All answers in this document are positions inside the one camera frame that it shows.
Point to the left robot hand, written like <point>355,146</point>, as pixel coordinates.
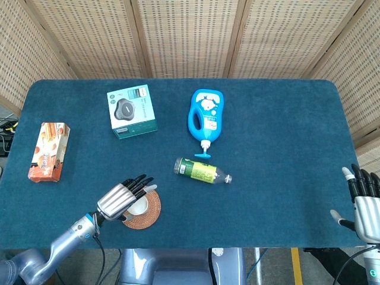
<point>114,202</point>

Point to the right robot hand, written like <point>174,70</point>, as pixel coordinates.
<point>366,216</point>

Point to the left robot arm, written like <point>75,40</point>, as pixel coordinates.
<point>68,234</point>

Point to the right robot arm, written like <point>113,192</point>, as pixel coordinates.
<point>374,267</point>

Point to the round brown woven coaster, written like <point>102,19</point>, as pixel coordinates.
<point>148,216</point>

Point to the orange snack box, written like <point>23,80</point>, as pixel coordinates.
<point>47,154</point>

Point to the grey robot torso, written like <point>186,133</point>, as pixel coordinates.
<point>178,264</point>

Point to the clear plastic bottle green label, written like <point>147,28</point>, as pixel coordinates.
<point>202,171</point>

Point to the teal Philips speaker box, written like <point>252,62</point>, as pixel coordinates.
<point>130,110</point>

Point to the blue table cloth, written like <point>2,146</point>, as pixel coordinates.
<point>267,193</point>

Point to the metal table leg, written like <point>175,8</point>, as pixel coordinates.
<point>258,267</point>

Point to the blue pump detergent bottle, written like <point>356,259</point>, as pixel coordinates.
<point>207,118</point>

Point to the wicker folding screen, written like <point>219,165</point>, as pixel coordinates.
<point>190,35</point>

